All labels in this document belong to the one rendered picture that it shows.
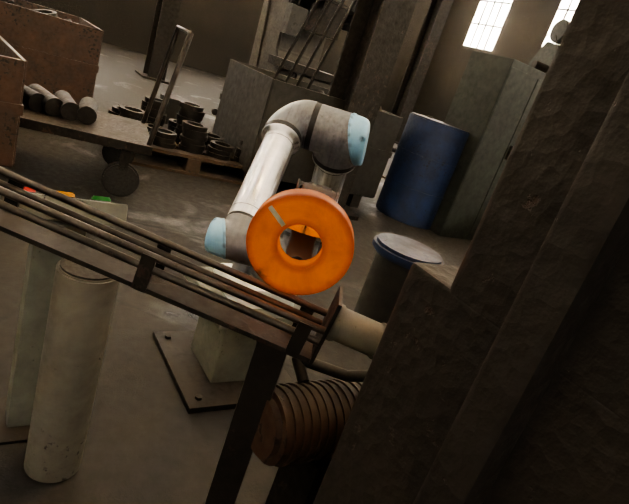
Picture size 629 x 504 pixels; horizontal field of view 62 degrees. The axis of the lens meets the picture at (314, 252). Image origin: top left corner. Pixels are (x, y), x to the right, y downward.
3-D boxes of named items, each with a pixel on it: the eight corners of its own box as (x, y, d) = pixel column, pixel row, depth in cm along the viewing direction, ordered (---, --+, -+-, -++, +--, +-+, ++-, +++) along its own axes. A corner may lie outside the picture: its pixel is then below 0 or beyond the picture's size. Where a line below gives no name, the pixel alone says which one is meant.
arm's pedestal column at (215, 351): (152, 336, 181) (168, 269, 173) (254, 333, 204) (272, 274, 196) (187, 414, 151) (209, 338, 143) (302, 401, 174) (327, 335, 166)
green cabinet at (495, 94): (406, 215, 484) (472, 49, 435) (457, 223, 524) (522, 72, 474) (441, 237, 448) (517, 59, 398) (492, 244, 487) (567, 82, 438)
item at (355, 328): (375, 368, 79) (393, 336, 78) (321, 345, 79) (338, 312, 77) (374, 349, 85) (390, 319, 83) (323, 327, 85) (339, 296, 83)
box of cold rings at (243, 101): (321, 176, 529) (349, 90, 500) (371, 210, 456) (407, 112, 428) (205, 152, 462) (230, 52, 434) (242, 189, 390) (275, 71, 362)
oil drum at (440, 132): (449, 233, 472) (490, 137, 443) (401, 226, 439) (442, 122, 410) (408, 208, 517) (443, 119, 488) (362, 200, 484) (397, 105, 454)
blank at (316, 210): (286, 314, 79) (289, 303, 82) (375, 262, 75) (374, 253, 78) (223, 231, 75) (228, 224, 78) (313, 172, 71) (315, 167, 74)
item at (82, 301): (84, 479, 121) (127, 281, 104) (25, 488, 114) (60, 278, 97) (76, 442, 130) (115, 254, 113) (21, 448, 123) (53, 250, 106)
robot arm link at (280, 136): (277, 78, 127) (201, 232, 99) (320, 92, 127) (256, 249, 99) (272, 115, 137) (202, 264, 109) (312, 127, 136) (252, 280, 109)
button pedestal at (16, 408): (84, 435, 132) (131, 210, 112) (-29, 448, 119) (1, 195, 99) (75, 394, 144) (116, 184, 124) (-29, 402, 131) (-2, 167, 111)
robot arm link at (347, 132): (288, 232, 170) (321, 91, 127) (332, 246, 170) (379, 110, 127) (278, 260, 163) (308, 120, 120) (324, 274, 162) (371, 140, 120)
